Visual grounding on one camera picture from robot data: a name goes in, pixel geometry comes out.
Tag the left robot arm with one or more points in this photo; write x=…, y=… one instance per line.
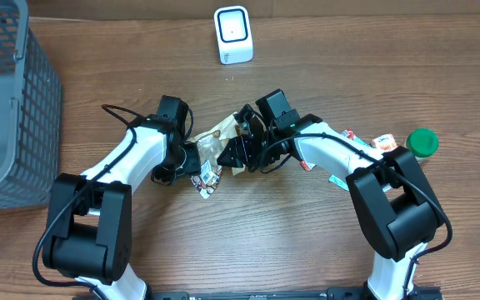
x=88, y=237

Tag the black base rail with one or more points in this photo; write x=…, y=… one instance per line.
x=248, y=296

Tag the teal snack packet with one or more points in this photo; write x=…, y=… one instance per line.
x=348, y=133

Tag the grey plastic mesh basket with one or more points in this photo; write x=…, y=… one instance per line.
x=31, y=106

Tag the beige brown snack bag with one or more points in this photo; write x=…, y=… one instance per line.
x=210, y=145

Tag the green lid small jar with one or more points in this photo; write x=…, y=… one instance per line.
x=422, y=143

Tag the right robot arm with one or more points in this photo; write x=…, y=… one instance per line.
x=397, y=210

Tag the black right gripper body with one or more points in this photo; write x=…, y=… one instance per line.
x=247, y=148

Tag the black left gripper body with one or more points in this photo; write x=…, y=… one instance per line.
x=191, y=159

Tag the orange small snack packet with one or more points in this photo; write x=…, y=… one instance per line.
x=385, y=142

